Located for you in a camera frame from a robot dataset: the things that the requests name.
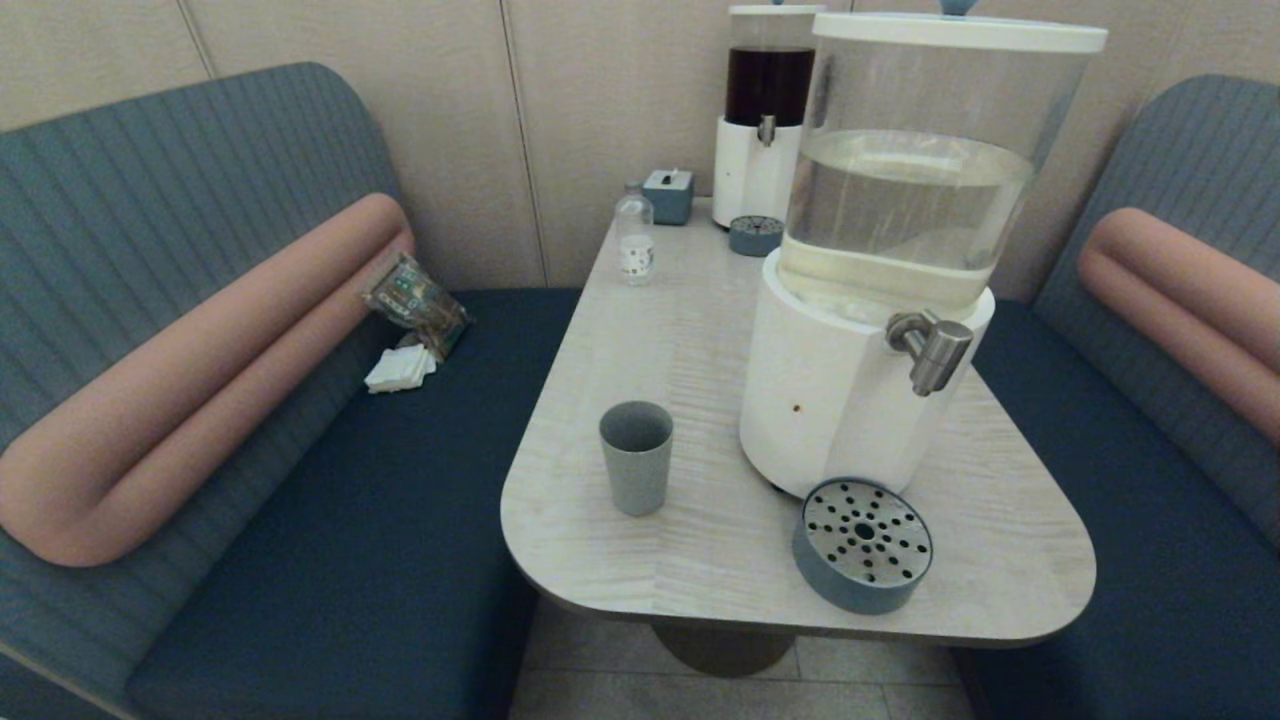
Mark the shiny printed snack packet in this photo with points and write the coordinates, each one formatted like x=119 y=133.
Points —
x=415 y=300

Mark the dark beverage dispenser white base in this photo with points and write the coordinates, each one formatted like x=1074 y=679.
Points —
x=760 y=90

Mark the clear water dispenser white base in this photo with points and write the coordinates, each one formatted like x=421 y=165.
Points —
x=850 y=400

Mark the blue round drip tray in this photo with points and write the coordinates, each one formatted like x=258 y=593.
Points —
x=755 y=238
x=862 y=545

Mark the blue upholstered booth sofa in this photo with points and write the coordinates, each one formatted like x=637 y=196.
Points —
x=1150 y=560
x=380 y=520

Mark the bronze table pedestal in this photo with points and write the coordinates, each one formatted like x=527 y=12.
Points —
x=722 y=650

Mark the clear plastic bottle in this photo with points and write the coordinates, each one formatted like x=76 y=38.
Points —
x=635 y=240

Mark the small blue tissue box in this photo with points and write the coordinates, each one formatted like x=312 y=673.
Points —
x=668 y=198

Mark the grey-blue plastic cup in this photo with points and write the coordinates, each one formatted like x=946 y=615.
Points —
x=636 y=470

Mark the white paper napkin stack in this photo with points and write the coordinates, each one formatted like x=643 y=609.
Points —
x=400 y=370

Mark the pink cylindrical bolster cushion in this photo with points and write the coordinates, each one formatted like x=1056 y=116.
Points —
x=200 y=380
x=1180 y=290

